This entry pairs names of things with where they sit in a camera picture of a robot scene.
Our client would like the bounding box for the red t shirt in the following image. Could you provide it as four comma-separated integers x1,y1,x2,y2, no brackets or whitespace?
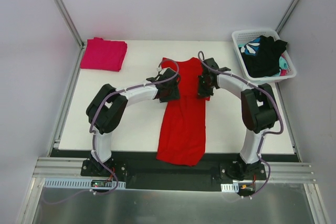
156,58,206,166

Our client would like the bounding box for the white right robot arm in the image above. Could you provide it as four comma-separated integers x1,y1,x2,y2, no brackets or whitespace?
198,58,283,180

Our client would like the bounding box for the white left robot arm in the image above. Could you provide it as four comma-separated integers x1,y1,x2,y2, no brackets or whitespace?
81,68,181,176

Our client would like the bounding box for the black t shirt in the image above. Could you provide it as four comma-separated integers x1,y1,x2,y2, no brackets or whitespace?
241,35,289,78

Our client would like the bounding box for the folded magenta t shirt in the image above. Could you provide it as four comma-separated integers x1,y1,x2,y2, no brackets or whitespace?
80,37,128,72

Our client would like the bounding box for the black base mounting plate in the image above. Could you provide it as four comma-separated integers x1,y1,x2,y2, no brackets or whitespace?
51,149,299,191

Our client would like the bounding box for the right white cable duct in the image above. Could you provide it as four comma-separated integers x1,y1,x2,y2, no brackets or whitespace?
220,183,239,193

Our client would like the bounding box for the white cable duct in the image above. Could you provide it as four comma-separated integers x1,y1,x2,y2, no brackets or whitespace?
44,178,126,190
220,183,239,193

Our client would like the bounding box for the aluminium rail right side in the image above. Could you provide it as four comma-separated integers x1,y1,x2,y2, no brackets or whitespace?
269,162,317,184

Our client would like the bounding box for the aluminium rail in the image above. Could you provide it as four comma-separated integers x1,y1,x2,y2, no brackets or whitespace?
33,157,85,177
269,162,317,184

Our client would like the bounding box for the aluminium rail left side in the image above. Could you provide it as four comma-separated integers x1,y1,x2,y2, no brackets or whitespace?
33,157,85,177

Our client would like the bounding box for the left white cable duct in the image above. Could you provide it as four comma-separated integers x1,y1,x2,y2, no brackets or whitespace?
44,178,126,190

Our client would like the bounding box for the left aluminium frame post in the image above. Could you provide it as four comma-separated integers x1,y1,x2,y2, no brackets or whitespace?
39,0,85,49

